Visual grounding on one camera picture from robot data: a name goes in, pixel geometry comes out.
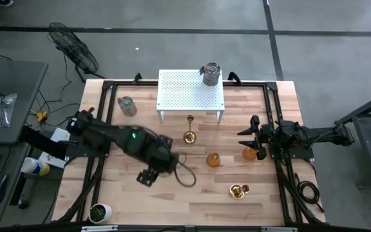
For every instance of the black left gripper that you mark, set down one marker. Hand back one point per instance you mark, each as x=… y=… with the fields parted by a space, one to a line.
x=159 y=154

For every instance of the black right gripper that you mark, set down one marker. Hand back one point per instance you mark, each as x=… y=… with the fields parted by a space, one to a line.
x=255 y=121

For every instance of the amber ribbed glass candle holder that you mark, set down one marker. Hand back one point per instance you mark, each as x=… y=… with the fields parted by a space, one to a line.
x=213 y=161
x=248 y=154

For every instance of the short gold candlestick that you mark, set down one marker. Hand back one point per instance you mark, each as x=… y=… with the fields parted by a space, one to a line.
x=236 y=192

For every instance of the tall gold candlestick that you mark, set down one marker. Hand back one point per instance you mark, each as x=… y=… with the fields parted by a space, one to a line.
x=189 y=138

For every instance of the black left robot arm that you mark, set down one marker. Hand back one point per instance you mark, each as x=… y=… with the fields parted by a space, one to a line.
x=114 y=135

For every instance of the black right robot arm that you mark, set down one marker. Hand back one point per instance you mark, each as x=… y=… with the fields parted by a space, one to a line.
x=324 y=135

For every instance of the white pot with succulent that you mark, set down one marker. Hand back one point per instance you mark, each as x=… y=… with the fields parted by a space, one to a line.
x=105 y=211

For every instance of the black clamp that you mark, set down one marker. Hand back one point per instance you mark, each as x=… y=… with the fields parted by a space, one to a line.
x=137 y=78
x=235 y=77

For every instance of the white perforated shelf riser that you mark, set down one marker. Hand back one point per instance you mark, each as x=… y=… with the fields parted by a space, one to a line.
x=185 y=93

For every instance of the white paper booklet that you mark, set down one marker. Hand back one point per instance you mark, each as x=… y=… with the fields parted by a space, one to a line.
x=55 y=161

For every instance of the white paper sheet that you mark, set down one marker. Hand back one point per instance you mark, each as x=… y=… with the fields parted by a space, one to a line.
x=60 y=135

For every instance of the black support bar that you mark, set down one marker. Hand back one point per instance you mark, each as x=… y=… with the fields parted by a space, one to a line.
x=43 y=143

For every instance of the white wipes canister yellow lid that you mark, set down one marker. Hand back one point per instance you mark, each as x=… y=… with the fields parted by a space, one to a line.
x=34 y=166

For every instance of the yellow power plug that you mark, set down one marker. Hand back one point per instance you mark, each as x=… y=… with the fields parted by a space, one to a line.
x=41 y=116

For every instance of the dark grey metal stand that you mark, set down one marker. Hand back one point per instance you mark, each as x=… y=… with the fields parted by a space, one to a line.
x=370 y=151

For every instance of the black caster wheel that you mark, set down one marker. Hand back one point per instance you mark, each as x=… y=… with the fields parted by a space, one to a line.
x=22 y=204

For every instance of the black floor fan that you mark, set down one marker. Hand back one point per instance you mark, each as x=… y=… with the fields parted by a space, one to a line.
x=72 y=48

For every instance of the clear plastic bag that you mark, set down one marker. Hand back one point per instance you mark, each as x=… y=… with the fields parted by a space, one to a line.
x=5 y=111

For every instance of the grey side table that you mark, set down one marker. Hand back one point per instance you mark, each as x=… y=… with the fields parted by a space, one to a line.
x=18 y=83

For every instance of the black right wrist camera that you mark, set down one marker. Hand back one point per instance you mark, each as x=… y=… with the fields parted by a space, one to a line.
x=268 y=132

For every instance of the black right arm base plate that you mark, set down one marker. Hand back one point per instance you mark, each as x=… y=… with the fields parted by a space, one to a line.
x=296 y=154

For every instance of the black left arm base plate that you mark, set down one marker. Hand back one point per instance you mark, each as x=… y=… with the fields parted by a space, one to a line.
x=85 y=151

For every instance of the silver metal bracket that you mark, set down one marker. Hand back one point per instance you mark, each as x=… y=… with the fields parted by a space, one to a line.
x=100 y=228
x=279 y=229

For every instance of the black aluminium table frame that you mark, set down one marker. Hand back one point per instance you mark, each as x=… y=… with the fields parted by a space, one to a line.
x=124 y=84

